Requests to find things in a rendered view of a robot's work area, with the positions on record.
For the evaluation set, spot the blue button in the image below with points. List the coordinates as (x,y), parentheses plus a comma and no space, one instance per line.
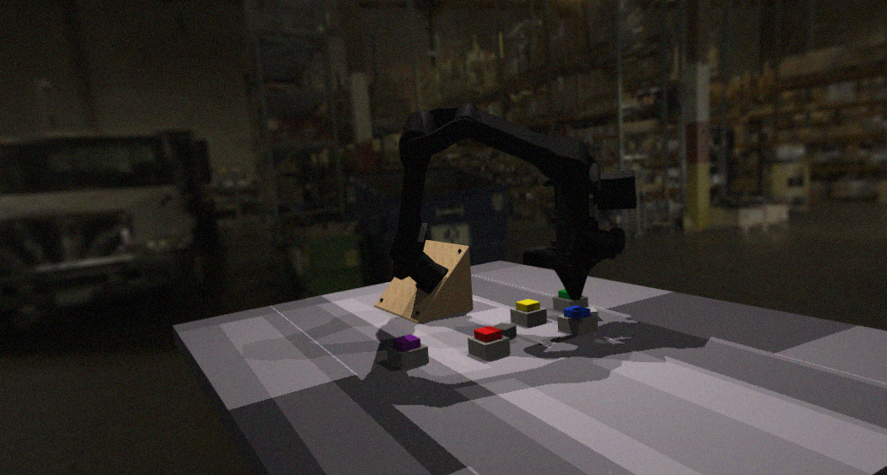
(577,321)

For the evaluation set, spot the yellow button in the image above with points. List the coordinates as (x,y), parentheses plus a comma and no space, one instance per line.
(528,313)

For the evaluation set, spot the green button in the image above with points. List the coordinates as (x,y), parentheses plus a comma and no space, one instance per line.
(563,301)

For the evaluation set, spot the red button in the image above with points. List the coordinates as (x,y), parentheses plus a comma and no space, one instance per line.
(488,343)

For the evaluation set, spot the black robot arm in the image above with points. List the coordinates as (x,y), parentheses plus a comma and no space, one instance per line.
(565,161)

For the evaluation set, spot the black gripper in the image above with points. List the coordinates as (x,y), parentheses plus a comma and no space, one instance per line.
(572,267)

